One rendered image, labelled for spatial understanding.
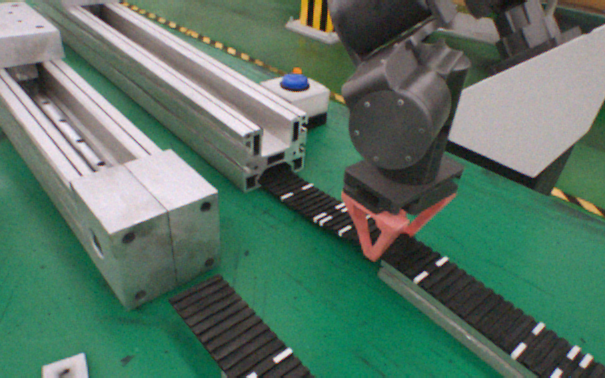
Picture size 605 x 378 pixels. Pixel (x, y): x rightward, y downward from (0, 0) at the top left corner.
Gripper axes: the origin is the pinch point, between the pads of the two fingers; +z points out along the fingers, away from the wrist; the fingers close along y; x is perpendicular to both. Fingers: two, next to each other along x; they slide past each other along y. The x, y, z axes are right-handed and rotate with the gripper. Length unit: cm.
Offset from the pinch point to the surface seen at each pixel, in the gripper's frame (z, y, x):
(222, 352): -0.3, 20.8, 1.0
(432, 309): 2.0, 1.9, 7.7
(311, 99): -2.2, -12.9, -27.0
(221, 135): -3.0, 5.1, -23.7
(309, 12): 65, -223, -259
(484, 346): 2.2, 1.4, 13.0
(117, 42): -5, 5, -54
